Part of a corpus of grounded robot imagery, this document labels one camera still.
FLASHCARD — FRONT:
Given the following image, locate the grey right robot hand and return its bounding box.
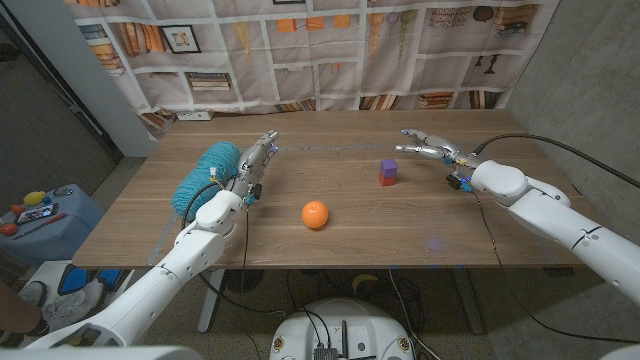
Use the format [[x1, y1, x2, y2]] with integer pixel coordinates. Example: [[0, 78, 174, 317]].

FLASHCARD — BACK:
[[393, 128, 485, 174]]

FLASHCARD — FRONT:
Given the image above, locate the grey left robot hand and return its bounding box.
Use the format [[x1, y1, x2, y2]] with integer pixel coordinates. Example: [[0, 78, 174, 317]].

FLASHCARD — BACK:
[[228, 130, 280, 201]]

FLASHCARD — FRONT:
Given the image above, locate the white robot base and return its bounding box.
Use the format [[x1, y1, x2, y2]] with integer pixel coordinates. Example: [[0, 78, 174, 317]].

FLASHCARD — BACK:
[[269, 298, 414, 360]]

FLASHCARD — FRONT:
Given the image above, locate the teal yarn ball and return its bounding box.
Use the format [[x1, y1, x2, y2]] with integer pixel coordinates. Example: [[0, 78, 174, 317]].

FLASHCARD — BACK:
[[170, 140, 243, 221]]

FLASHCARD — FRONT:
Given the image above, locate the white power strip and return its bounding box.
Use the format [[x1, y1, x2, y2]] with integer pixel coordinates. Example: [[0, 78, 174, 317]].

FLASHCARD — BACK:
[[175, 110, 215, 122]]

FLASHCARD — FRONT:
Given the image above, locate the orange fruit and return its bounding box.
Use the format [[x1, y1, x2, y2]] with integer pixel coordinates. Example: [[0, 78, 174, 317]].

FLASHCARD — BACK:
[[301, 200, 330, 231]]

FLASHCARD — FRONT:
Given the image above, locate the printed bookshelf backdrop cloth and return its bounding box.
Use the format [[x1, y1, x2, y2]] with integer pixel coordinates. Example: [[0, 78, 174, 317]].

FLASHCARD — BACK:
[[62, 0, 561, 134]]

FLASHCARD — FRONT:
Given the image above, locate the black round floor object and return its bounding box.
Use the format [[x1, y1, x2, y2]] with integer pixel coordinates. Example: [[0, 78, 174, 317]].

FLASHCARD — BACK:
[[223, 269, 265, 295]]

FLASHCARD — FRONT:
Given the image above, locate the white table leg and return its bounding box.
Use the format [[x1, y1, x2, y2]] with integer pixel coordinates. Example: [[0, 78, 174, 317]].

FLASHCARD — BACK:
[[197, 268, 226, 335]]

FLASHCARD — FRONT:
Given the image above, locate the yellow banana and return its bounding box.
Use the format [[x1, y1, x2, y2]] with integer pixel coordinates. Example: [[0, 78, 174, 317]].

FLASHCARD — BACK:
[[351, 272, 380, 295]]

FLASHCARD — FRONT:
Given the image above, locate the grey table leg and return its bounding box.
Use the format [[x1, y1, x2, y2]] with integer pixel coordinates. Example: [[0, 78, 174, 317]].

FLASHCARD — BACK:
[[452, 268, 485, 335]]

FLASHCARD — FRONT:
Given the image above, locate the white machine with blue pads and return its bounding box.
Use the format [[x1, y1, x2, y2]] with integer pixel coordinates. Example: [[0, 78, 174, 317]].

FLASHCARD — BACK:
[[22, 259, 136, 301]]

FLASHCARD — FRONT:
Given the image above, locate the blue-grey stool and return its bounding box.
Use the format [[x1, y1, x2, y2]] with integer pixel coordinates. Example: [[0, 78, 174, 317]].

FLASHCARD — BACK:
[[0, 183, 106, 266]]

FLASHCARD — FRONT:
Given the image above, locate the black smartphone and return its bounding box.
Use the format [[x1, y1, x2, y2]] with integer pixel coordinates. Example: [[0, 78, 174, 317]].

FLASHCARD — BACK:
[[14, 202, 60, 225]]

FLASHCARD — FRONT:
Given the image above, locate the grey sneaker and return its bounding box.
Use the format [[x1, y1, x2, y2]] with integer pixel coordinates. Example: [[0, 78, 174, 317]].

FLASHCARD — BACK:
[[42, 278, 105, 332]]

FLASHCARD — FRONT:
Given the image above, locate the white robot chest cover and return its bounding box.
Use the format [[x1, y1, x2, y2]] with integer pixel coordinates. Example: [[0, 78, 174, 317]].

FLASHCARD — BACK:
[[0, 344, 204, 360]]

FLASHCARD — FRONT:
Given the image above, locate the person's bare leg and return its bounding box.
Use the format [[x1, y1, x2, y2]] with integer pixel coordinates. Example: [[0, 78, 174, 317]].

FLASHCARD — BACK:
[[0, 280, 45, 347]]

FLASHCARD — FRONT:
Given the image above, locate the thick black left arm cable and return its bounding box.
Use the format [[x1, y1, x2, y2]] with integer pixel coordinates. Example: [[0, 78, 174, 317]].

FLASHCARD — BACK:
[[180, 182, 287, 319]]

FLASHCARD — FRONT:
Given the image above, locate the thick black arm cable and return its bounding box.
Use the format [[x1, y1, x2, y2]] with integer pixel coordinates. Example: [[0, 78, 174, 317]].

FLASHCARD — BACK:
[[471, 132, 640, 190], [180, 182, 287, 319]]

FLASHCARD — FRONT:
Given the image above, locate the thin black left hand cable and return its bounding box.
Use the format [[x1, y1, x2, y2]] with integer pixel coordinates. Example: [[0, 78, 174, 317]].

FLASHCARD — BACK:
[[238, 202, 251, 301]]

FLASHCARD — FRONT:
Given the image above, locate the thin black hand cable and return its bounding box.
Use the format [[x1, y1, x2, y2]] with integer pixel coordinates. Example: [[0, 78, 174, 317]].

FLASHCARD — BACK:
[[238, 202, 251, 301], [471, 191, 640, 346]]

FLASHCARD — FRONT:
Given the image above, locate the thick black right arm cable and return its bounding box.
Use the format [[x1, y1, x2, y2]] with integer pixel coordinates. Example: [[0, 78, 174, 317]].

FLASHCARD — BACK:
[[471, 132, 640, 190]]

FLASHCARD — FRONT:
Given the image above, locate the thin black right hand cable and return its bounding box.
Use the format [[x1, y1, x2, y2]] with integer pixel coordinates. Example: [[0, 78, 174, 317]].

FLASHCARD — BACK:
[[471, 191, 640, 346]]

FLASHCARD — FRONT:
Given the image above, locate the red handled screwdriver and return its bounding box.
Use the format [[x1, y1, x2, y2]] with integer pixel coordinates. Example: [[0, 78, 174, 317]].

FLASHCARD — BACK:
[[12, 213, 68, 241]]

